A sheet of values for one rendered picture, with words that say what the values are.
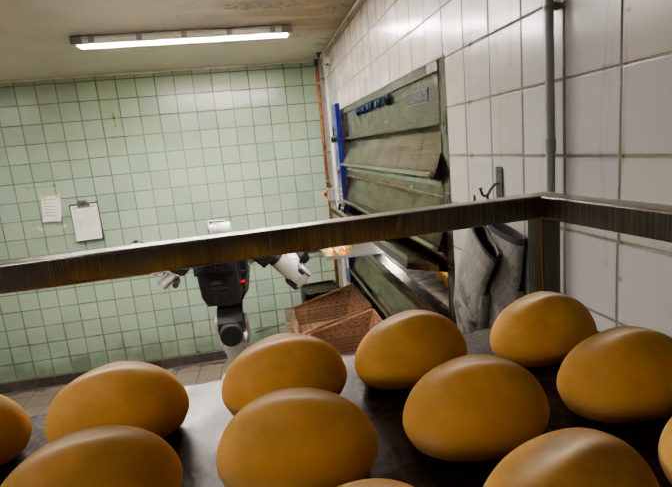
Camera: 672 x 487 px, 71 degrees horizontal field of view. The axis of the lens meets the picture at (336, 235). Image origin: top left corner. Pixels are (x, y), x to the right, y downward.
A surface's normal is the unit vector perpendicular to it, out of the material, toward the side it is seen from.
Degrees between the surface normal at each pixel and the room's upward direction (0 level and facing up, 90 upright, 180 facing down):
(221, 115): 90
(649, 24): 90
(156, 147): 90
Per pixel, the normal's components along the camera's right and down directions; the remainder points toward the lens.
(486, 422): 0.04, -0.25
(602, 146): -0.98, 0.12
